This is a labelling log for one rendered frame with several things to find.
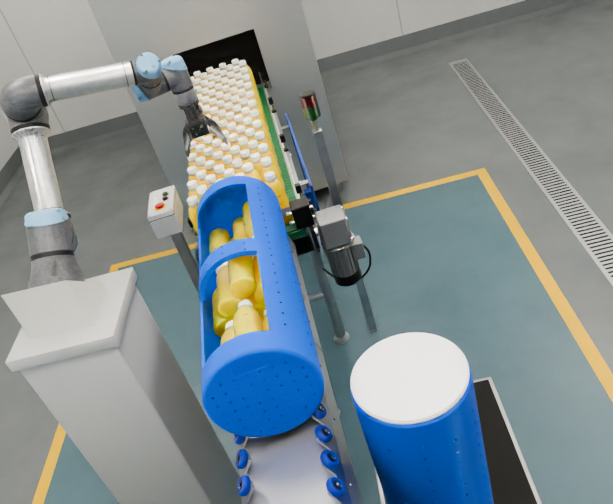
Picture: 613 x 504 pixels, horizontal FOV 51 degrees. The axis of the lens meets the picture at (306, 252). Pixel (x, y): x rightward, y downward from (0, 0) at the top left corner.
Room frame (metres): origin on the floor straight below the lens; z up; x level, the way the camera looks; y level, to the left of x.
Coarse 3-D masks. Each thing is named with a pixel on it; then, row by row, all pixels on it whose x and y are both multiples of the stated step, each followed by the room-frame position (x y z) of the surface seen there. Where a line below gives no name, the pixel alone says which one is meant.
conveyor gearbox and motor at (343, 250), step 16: (336, 208) 2.15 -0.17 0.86; (320, 224) 2.07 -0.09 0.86; (336, 224) 2.06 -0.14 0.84; (320, 240) 2.08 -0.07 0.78; (336, 240) 2.06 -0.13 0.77; (352, 240) 2.08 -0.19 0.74; (336, 256) 2.07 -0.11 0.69; (352, 256) 2.08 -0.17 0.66; (336, 272) 2.08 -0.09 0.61; (352, 272) 2.07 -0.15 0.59
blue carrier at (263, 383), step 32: (224, 192) 1.93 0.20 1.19; (256, 192) 1.82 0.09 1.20; (224, 224) 1.93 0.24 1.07; (256, 224) 1.61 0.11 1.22; (224, 256) 1.48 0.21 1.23; (288, 256) 1.51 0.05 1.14; (288, 288) 1.33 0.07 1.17; (288, 320) 1.18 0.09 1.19; (224, 352) 1.10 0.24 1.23; (256, 352) 1.07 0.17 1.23; (288, 352) 1.07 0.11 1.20; (224, 384) 1.07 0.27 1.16; (256, 384) 1.07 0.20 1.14; (288, 384) 1.07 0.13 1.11; (320, 384) 1.06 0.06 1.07; (224, 416) 1.07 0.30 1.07; (256, 416) 1.07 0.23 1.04; (288, 416) 1.07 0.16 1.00
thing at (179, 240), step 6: (174, 234) 2.19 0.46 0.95; (180, 234) 2.19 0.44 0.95; (174, 240) 2.19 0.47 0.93; (180, 240) 2.19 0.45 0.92; (180, 246) 2.19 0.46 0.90; (186, 246) 2.19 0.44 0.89; (180, 252) 2.19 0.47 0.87; (186, 252) 2.19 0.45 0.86; (186, 258) 2.19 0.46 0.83; (192, 258) 2.19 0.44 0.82; (186, 264) 2.19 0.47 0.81; (192, 264) 2.19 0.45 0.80; (192, 270) 2.19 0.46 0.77; (198, 270) 2.20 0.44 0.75; (192, 276) 2.19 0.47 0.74; (198, 276) 2.19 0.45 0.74; (198, 282) 2.19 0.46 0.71; (198, 288) 2.19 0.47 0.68; (198, 294) 2.19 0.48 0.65
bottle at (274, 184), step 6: (270, 180) 2.09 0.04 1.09; (276, 180) 2.10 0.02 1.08; (270, 186) 2.09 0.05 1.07; (276, 186) 2.08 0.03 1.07; (282, 186) 2.10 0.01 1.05; (276, 192) 2.08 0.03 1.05; (282, 192) 2.09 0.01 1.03; (282, 198) 2.08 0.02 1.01; (282, 204) 2.08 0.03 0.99; (288, 204) 2.09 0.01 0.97; (288, 216) 2.08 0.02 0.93; (288, 222) 2.08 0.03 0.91
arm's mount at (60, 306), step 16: (32, 288) 1.50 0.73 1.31; (48, 288) 1.49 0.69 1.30; (64, 288) 1.49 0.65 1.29; (80, 288) 1.52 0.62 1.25; (96, 288) 1.59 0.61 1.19; (16, 304) 1.51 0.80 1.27; (32, 304) 1.51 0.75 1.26; (48, 304) 1.50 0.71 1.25; (64, 304) 1.49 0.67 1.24; (80, 304) 1.48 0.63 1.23; (96, 304) 1.55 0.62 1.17; (32, 320) 1.51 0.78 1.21; (48, 320) 1.50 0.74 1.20; (64, 320) 1.50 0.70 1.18; (80, 320) 1.49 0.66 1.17; (32, 336) 1.52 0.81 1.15
